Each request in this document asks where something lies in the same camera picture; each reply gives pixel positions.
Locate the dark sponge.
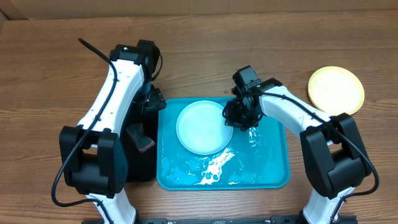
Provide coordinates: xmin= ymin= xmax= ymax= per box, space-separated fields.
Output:
xmin=126 ymin=123 xmax=155 ymax=152

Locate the light blue plate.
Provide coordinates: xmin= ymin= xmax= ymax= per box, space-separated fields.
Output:
xmin=176 ymin=100 xmax=233 ymax=156

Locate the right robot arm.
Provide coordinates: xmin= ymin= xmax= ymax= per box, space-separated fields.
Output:
xmin=222 ymin=77 xmax=379 ymax=223

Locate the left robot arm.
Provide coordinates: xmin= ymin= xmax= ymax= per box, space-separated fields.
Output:
xmin=55 ymin=40 xmax=166 ymax=223

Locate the teal plastic tray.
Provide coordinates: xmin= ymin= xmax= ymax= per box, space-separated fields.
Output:
xmin=157 ymin=98 xmax=290 ymax=190

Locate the black plastic tray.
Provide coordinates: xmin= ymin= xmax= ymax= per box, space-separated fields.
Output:
xmin=120 ymin=102 xmax=159 ymax=182

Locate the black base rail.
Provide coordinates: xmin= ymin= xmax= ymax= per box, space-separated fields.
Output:
xmin=81 ymin=214 xmax=358 ymax=224

